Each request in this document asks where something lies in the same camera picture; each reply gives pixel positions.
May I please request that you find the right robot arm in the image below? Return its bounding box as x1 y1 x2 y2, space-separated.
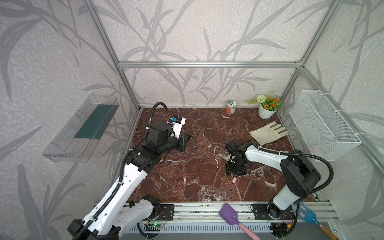
225 141 321 220

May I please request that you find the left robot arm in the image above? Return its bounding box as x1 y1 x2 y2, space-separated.
68 118 192 240

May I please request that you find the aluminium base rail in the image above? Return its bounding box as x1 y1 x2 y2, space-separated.
158 202 340 223

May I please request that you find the key with red tag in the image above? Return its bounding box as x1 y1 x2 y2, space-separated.
231 177 238 185

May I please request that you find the white wire mesh basket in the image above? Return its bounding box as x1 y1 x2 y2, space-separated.
290 90 362 161

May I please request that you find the metal keyring with red handle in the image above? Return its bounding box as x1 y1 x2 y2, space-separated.
193 143 205 154

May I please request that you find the clear plastic wall shelf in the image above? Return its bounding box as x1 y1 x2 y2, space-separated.
42 94 120 163

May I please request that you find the cream work glove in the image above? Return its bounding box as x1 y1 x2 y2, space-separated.
250 122 289 146

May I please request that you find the purple pink toy shovel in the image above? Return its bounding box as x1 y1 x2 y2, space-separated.
219 203 260 240

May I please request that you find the white pot with flowers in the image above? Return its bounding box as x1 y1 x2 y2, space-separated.
247 92 282 120

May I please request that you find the blue toy garden fork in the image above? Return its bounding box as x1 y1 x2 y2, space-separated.
298 203 340 240

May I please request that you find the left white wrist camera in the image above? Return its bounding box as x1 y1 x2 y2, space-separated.
168 115 186 139

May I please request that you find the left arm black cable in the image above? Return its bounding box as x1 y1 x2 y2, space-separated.
71 101 172 240

